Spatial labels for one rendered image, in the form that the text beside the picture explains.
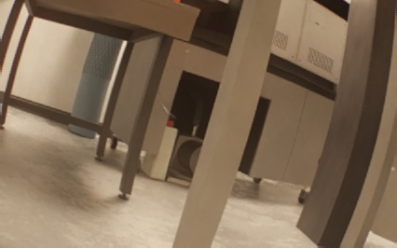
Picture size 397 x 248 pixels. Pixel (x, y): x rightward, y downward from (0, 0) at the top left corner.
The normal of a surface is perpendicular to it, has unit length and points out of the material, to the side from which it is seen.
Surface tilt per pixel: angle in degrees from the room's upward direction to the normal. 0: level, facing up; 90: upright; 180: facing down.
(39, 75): 90
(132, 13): 90
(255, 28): 90
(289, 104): 90
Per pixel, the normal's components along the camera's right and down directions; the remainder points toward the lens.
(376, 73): 0.09, 0.02
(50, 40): 0.39, 0.11
